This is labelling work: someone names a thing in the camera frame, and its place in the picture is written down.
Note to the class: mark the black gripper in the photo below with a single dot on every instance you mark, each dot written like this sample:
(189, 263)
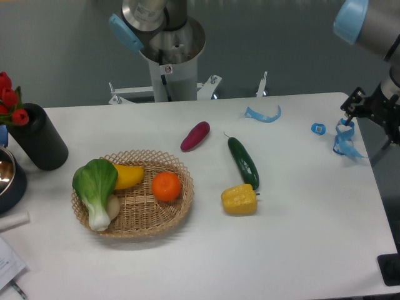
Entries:
(377, 108)

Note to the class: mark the yellow bell pepper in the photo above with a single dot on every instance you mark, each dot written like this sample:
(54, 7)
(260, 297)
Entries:
(239, 200)

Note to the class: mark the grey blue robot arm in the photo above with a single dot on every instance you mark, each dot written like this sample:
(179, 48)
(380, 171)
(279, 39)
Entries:
(373, 25)

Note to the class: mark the tangled blue tape strip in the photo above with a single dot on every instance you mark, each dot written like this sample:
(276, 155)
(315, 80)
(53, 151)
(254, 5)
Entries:
(343, 141)

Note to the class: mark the small blue tape roll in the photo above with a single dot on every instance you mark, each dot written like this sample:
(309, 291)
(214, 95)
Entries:
(318, 128)

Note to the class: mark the curved blue tape strip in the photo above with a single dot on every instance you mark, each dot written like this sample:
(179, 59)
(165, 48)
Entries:
(250, 113)

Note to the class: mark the green cucumber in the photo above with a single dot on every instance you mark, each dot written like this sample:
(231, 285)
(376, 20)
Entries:
(244, 162)

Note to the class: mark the purple sweet potato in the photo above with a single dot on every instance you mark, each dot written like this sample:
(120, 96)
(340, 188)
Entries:
(196, 135)

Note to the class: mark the black device at table edge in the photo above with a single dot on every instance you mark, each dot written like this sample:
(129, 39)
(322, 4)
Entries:
(389, 267)

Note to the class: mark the orange mandarin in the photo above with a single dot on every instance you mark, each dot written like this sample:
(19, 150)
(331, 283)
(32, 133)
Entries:
(166, 186)

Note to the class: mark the yellow mango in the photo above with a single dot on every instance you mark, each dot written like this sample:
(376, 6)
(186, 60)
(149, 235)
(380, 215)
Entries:
(128, 176)

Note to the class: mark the beige potato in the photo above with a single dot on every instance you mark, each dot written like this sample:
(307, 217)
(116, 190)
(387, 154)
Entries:
(113, 206)

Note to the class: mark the green bok choy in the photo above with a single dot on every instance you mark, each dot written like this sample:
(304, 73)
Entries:
(94, 183)

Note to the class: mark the black cylindrical vase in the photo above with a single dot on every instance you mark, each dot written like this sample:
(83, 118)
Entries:
(40, 140)

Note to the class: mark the red tulip flowers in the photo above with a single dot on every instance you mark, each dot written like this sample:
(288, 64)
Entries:
(12, 109)

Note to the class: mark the dark metal bowl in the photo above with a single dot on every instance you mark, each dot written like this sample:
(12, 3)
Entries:
(13, 181)

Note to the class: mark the blue object at left edge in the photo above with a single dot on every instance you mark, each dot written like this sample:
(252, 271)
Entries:
(4, 136)

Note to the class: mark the white paper roll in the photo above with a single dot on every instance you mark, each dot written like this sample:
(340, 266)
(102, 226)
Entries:
(14, 220)

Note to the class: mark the white paper sheet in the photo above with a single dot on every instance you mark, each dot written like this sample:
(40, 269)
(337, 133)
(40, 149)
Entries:
(11, 264)

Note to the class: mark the patterned pen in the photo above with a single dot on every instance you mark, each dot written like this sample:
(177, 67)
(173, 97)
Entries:
(21, 293)

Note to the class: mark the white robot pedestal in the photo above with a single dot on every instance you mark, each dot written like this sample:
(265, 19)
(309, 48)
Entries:
(172, 57)

